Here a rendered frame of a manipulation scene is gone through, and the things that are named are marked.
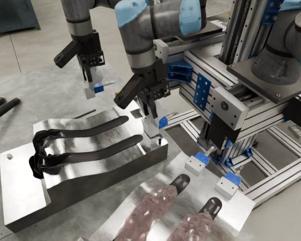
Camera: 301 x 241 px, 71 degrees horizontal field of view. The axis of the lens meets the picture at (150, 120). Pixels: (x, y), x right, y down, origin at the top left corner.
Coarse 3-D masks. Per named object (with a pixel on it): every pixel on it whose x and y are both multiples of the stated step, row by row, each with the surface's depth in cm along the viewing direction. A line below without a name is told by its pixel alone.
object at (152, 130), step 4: (172, 112) 74; (176, 112) 73; (148, 116) 71; (164, 116) 71; (168, 116) 72; (144, 120) 69; (148, 120) 69; (160, 120) 70; (164, 120) 70; (144, 124) 70; (148, 124) 67; (152, 124) 68; (160, 124) 70; (164, 124) 71; (144, 128) 72; (148, 128) 68; (152, 128) 69; (156, 128) 69; (160, 128) 71; (148, 132) 70; (152, 132) 69; (156, 132) 70; (152, 136) 70
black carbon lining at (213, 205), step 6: (174, 180) 63; (180, 180) 64; (186, 180) 64; (180, 186) 63; (180, 192) 60; (210, 198) 59; (216, 198) 60; (210, 204) 59; (216, 204) 59; (204, 210) 57; (210, 210) 57; (216, 210) 57
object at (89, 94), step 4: (84, 84) 81; (96, 84) 84; (100, 84) 84; (104, 84) 85; (108, 84) 86; (84, 88) 80; (88, 88) 80; (96, 88) 83; (100, 88) 84; (84, 92) 83; (88, 92) 82; (92, 92) 82; (96, 92) 84; (88, 96) 83; (92, 96) 84
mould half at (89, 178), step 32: (32, 128) 68; (64, 128) 70; (128, 128) 74; (0, 160) 68; (128, 160) 65; (160, 160) 74; (32, 192) 60; (64, 192) 58; (96, 192) 66; (32, 224) 59
